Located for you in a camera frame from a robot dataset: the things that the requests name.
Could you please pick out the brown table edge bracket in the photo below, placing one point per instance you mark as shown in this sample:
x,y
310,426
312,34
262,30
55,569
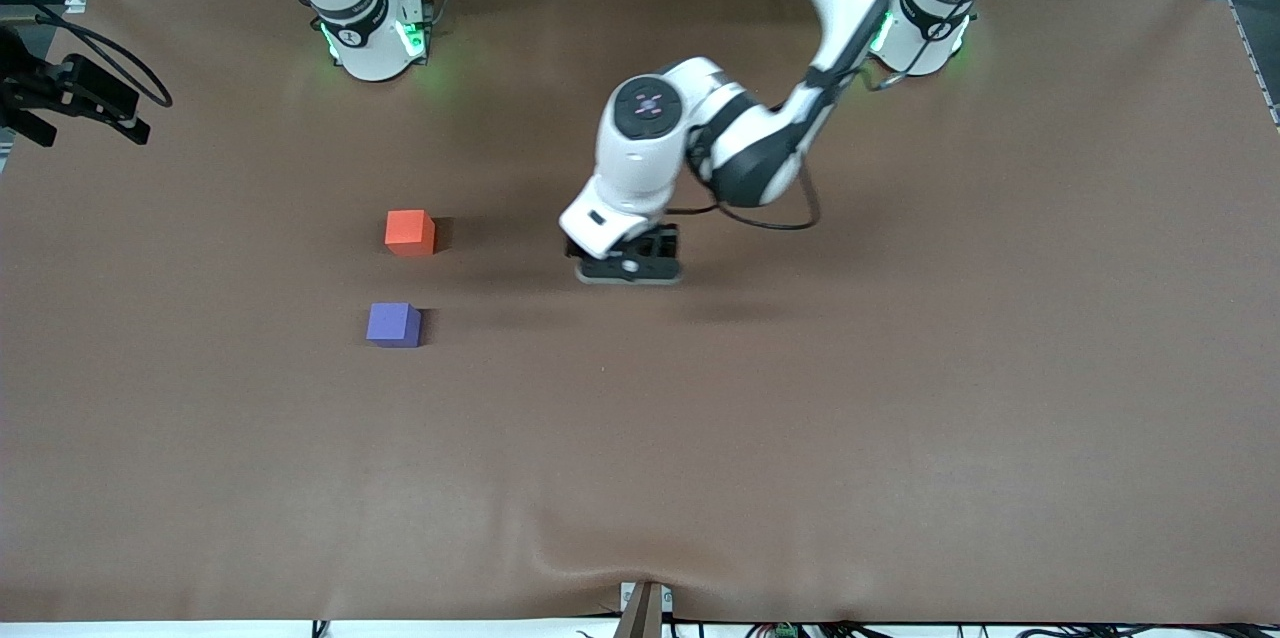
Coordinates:
x,y
642,610

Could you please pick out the green terminal connector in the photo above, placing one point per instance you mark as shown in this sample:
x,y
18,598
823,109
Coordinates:
x,y
785,630

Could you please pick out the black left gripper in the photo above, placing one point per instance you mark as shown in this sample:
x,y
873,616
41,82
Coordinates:
x,y
666,243

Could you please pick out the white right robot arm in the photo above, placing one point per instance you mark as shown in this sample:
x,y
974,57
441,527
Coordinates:
x,y
365,43

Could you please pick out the brown table mat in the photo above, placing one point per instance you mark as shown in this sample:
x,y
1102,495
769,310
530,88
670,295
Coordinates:
x,y
800,418

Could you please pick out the orange foam block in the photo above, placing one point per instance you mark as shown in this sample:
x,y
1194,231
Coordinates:
x,y
408,230

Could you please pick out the purple foam block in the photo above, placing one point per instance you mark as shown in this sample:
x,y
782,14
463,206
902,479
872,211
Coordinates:
x,y
392,323

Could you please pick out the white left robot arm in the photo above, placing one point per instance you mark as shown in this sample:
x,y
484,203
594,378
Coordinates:
x,y
640,158

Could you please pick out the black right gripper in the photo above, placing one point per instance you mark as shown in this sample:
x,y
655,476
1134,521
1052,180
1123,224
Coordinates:
x,y
22,90

